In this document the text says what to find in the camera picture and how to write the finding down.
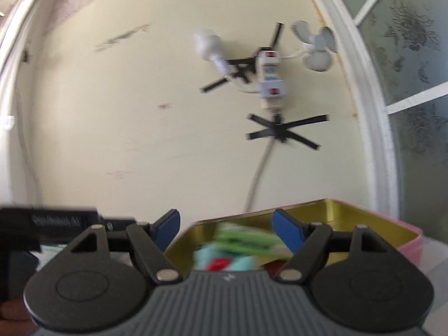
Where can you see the white window frame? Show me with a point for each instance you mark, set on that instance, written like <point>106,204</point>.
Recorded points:
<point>364,87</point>

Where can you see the white power strip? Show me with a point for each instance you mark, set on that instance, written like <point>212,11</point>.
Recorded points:
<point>270,77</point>

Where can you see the small white fan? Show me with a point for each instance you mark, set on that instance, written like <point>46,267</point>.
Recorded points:
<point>316,47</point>

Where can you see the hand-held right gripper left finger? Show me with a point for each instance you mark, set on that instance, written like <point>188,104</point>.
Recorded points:
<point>167,230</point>

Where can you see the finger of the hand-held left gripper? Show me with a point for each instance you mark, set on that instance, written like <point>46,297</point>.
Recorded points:
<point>120,224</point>

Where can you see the green packet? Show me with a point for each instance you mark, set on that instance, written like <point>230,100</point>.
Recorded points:
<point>250,239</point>

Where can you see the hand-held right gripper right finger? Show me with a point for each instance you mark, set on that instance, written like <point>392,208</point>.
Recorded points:
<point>287,231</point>

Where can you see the grey striped bed sheet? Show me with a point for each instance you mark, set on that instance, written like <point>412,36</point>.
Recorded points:
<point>434,262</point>

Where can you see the white door frame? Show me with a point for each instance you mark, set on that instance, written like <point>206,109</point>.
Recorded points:
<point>10,59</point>

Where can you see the black tape strip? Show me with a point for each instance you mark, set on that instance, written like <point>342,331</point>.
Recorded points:
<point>277,35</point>

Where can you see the person's left hand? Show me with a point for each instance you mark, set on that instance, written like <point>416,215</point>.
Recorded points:
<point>12,310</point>

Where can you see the teal pouch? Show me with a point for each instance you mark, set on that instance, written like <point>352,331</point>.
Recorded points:
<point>227,260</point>

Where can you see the small black tape cross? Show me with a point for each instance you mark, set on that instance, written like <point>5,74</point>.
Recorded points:
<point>238,71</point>

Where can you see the pink cardboard box container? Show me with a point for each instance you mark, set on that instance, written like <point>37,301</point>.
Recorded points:
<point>367,227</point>

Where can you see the white light bulb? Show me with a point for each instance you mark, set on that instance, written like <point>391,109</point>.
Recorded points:
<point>209,47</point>

